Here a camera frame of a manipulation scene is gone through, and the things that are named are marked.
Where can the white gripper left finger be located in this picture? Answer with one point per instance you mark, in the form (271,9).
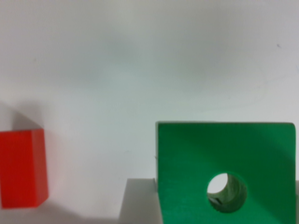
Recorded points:
(140,204)

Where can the red rectangular block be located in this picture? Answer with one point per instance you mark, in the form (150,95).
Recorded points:
(23,169)

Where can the dark green square block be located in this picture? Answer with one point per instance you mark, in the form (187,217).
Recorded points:
(261,155)

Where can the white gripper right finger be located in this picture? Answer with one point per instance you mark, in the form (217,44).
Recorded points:
(297,202)

